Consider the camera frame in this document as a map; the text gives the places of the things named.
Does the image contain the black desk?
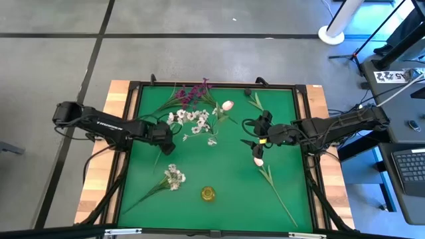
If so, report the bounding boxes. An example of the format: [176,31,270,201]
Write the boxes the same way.
[360,61,425,226]

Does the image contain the grey floor object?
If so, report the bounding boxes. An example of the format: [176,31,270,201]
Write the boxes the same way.
[0,141,26,156]

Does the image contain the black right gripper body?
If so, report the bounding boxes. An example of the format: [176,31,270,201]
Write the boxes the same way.
[262,123,298,147]

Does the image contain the purple artificial flower spray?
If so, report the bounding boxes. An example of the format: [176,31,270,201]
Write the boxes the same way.
[154,78,218,114]

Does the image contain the white pole with round base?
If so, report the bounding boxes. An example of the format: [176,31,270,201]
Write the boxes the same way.
[317,0,365,46]

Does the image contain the black rig crossbar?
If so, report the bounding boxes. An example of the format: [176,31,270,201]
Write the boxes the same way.
[0,224,425,239]

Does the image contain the white blossom artificial flower spray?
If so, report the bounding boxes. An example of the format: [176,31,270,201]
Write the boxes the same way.
[137,108,220,147]

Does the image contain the green table mat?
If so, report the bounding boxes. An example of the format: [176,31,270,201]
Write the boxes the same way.
[118,85,313,233]

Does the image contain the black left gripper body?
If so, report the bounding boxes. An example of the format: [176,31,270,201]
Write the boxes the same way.
[144,119,174,147]

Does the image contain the blue desk leg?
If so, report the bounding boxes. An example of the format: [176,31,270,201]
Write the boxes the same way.
[371,145,398,213]

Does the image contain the white paper label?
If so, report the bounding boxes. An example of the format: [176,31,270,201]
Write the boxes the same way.
[373,70,408,84]

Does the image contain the black tripod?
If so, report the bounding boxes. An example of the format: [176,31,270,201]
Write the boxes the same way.
[328,0,408,76]

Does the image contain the white cable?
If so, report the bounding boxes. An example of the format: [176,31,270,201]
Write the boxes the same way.
[376,73,425,108]

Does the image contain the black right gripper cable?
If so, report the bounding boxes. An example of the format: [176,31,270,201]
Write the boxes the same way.
[241,118,265,139]

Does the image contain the pink artificial tulip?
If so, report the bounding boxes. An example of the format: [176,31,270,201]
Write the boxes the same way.
[212,100,238,125]
[253,157,299,228]

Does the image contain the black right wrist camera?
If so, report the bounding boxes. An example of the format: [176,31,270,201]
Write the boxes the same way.
[253,110,274,135]

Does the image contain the loose thin green stem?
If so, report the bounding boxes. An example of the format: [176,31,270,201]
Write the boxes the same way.
[152,151,163,174]

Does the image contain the green leaf sprig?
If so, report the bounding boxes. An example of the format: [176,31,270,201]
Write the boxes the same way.
[247,92,266,112]

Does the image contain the white veined artificial flower bunch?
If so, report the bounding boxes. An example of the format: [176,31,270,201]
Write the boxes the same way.
[123,163,187,215]

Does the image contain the black keyboard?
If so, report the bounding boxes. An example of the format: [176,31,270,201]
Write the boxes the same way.
[390,148,425,197]

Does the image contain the black diagonal stand leg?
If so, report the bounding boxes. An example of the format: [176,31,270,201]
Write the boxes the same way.
[371,19,425,71]

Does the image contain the silver bracket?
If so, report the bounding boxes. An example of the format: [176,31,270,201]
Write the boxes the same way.
[288,232,328,239]
[104,228,143,236]

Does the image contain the yellow embossed glass vase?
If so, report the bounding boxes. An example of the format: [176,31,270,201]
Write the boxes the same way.
[200,185,217,202]

